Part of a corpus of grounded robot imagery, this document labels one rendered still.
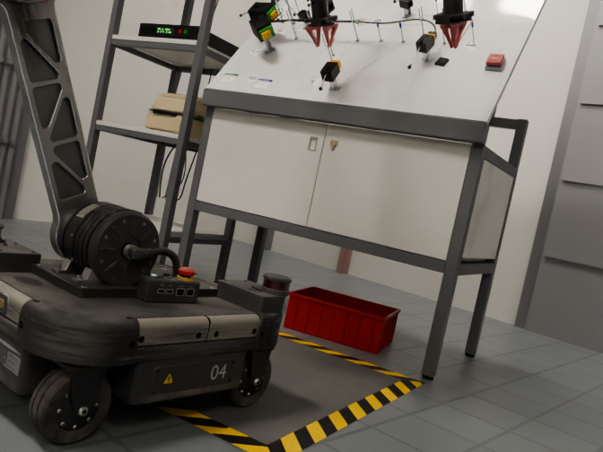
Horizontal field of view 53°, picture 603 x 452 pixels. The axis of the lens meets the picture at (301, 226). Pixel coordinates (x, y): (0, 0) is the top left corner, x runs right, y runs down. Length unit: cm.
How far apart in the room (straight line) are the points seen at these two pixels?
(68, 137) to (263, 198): 113
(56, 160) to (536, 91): 317
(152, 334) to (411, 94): 137
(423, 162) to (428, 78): 33
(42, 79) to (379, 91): 126
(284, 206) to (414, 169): 53
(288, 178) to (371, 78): 49
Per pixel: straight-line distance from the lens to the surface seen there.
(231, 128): 252
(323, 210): 224
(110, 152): 436
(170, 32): 282
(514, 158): 261
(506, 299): 392
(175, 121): 271
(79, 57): 422
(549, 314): 379
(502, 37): 240
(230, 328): 130
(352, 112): 220
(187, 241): 260
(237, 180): 247
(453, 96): 216
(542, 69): 407
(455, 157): 208
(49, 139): 138
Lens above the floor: 53
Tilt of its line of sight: 3 degrees down
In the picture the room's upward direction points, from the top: 12 degrees clockwise
